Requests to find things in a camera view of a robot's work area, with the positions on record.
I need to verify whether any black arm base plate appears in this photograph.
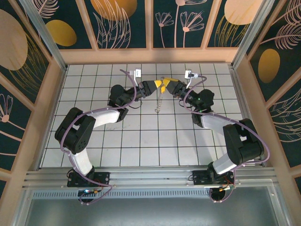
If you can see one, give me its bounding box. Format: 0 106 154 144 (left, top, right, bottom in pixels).
67 167 111 188
191 169 236 189

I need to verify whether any thin black wire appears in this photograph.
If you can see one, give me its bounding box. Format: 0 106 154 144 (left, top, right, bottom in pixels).
128 100 142 110
178 98 196 111

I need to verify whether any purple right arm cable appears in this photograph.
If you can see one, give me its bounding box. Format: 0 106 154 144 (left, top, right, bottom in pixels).
183 74 271 203

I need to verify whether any aluminium side rail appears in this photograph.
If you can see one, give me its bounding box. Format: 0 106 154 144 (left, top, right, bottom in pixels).
35 65 69 170
229 65 268 168

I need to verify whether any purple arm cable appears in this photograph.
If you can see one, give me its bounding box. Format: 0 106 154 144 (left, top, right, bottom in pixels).
183 74 271 203
60 69 142 206

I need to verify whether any grey metal sheet panel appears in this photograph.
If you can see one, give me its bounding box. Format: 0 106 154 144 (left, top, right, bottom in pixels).
14 186 290 226

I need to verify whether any small controller board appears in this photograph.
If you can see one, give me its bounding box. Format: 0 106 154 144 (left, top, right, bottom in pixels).
78 188 104 196
218 183 236 192

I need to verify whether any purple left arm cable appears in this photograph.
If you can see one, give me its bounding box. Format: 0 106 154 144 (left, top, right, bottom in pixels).
60 69 142 206

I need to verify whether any slotted grey cable duct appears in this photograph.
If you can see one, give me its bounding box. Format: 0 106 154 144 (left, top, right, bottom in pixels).
30 189 212 199

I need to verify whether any aluminium corner post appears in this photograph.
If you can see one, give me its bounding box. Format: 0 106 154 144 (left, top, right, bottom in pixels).
18 0 69 71
231 0 273 69

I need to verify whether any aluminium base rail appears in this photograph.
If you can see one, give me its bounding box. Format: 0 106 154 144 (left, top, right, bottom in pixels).
22 166 279 189

